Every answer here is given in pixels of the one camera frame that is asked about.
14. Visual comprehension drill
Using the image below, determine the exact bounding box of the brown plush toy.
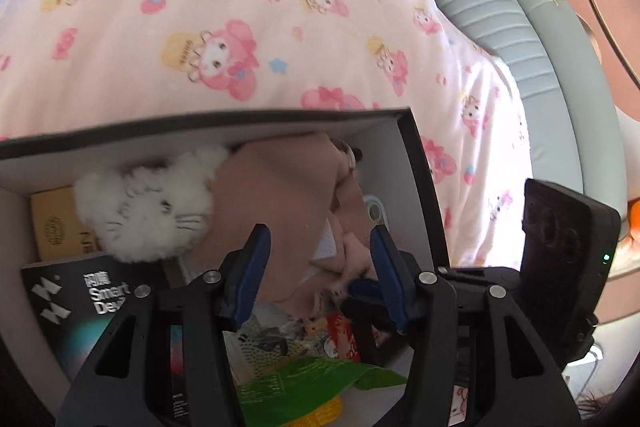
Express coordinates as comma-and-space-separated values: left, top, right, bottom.
192, 132, 373, 318

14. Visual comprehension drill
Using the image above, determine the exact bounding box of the green corn snack packet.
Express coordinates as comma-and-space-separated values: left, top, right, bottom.
235, 354, 408, 427

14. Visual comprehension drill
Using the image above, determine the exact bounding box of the brown cardboard carton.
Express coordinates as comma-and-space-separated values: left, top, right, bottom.
29, 187, 108, 260

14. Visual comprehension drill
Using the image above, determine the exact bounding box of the pink printed blanket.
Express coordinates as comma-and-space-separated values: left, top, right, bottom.
0, 0, 536, 425

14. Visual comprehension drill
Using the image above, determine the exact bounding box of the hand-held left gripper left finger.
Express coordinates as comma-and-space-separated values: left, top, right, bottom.
55, 223, 273, 427

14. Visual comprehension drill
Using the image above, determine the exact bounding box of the white cable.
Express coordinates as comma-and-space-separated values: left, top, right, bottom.
565, 342, 606, 403

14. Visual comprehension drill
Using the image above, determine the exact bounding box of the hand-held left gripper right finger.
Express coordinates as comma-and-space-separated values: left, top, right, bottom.
369, 224, 583, 427

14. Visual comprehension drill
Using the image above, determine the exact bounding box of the grey padded headboard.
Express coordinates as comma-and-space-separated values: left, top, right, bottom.
377, 0, 631, 208

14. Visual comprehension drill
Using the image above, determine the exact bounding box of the white paper slip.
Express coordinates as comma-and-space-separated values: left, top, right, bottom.
307, 214, 346, 280

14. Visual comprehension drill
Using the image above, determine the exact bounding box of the black cardboard box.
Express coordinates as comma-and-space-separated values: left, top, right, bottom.
0, 107, 453, 427

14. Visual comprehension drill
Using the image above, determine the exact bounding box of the white plush cat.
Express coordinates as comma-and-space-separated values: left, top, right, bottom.
74, 146, 233, 264

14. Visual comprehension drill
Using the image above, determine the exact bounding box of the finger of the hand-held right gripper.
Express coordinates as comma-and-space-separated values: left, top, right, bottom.
342, 277, 398, 334

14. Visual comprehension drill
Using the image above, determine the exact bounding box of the red snack packet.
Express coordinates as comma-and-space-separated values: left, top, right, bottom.
320, 312, 363, 363

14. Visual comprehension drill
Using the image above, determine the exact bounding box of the black printed carton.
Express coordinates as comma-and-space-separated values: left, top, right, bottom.
20, 254, 191, 423

